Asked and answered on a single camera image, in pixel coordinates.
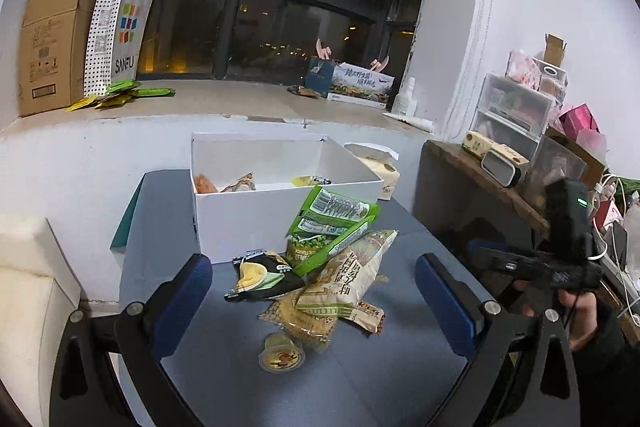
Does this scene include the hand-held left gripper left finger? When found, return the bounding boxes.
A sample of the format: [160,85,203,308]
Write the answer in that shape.
[49,253,213,427]

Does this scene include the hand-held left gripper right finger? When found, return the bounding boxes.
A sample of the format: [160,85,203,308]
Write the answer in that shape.
[415,253,581,427]

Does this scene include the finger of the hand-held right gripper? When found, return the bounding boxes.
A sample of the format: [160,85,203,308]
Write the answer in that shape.
[467,239,543,277]

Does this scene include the black snack packet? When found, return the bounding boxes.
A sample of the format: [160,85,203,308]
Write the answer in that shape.
[224,248,307,303]

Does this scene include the white cardboard box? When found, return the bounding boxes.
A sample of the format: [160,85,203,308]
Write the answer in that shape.
[190,132,385,264]

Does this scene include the beige nut snack packet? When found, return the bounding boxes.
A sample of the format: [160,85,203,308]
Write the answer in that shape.
[295,229,398,320]

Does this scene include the yellow jelly cup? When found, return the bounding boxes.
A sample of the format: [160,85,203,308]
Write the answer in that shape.
[257,332,307,373]

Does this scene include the green pea snack packet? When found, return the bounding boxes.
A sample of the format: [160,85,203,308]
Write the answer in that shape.
[285,214,377,278]

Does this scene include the snack packets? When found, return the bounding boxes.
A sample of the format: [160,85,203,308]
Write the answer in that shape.
[299,186,381,223]

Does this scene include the person's right forearm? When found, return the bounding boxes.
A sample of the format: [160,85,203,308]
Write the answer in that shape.
[570,302,640,427]

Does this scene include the person's right hand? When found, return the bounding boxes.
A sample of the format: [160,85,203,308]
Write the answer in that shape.
[555,288,603,353]

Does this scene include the clear plastic box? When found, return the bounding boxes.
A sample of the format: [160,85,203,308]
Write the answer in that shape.
[525,137,588,208]

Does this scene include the white grey speaker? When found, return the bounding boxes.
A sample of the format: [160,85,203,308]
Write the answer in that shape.
[480,152,523,188]

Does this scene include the teal board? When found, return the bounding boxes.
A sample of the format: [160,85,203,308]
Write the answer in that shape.
[110,172,146,253]

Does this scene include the magenta box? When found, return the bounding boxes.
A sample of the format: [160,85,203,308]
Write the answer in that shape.
[557,103,601,135]

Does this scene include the small beige carton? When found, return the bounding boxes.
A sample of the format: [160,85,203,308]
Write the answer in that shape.
[462,130,531,168]

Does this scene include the brown crinkled snack packet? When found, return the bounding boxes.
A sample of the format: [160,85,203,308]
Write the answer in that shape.
[220,173,257,192]

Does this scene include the clear plastic drawer unit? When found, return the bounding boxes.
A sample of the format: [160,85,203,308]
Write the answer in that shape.
[470,73,556,152]

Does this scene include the beige tissue pack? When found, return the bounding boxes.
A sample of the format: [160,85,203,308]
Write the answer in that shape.
[345,143,402,202]

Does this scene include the cream sofa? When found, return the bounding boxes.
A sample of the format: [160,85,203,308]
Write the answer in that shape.
[0,214,83,408]

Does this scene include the pink patterned package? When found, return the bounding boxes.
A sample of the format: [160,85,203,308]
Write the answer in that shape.
[507,49,543,88]

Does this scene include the white tube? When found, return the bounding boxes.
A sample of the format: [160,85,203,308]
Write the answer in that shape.
[384,112,435,132]

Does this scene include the small open cardboard box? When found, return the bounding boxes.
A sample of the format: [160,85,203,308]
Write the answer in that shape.
[542,33,568,68]

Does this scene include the white plastic bottle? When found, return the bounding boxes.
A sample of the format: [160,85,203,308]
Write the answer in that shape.
[391,77,418,116]

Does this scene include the pile of green sachets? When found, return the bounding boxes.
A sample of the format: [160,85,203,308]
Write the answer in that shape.
[67,78,176,112]

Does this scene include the printed tissue box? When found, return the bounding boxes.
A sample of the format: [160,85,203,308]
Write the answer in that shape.
[327,63,396,108]

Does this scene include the dark blue gift bag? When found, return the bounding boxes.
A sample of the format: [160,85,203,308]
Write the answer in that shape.
[305,56,335,94]

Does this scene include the white paper shopping bag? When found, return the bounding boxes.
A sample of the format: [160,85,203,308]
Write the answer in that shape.
[83,0,166,98]

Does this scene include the brown cardboard box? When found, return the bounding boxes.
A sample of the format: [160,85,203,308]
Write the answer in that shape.
[19,0,101,118]

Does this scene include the white cable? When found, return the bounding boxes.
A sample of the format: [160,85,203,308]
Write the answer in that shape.
[590,172,640,288]

